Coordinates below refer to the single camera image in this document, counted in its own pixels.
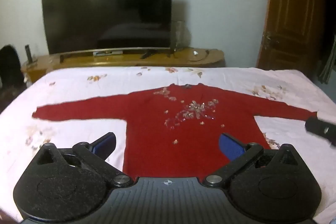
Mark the dark hanging cloth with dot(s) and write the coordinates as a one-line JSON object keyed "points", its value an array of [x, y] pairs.
{"points": [[327, 66]]}

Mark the brown wooden door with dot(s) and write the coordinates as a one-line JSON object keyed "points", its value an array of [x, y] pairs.
{"points": [[291, 14]]}

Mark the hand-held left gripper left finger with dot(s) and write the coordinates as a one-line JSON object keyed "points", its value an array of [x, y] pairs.
{"points": [[108, 143]]}

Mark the wooden television stand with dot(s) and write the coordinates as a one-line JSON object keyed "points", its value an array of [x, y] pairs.
{"points": [[123, 61]]}

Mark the black upright handset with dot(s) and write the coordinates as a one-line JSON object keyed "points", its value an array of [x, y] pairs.
{"points": [[28, 54]]}

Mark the red embellished sweater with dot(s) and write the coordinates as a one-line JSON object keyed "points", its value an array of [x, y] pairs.
{"points": [[168, 140]]}

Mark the round brown mat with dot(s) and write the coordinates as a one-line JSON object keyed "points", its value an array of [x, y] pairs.
{"points": [[198, 56]]}

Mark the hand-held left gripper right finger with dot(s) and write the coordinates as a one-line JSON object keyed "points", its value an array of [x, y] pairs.
{"points": [[230, 146]]}

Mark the silver set-top box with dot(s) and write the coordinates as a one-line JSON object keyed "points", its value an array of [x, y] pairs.
{"points": [[107, 53]]}

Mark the dark bulky object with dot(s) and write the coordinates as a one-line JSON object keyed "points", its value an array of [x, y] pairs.
{"points": [[9, 71]]}

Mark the black flat-screen television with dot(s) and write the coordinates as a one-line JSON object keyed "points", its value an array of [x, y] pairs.
{"points": [[107, 11]]}

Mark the floral white bed sheet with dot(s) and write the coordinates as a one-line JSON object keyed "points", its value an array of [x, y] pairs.
{"points": [[78, 90]]}

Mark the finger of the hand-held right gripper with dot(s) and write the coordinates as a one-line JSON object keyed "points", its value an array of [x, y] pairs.
{"points": [[319, 127]]}

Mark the clear glass vase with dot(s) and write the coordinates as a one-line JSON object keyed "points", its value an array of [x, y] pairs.
{"points": [[180, 35]]}

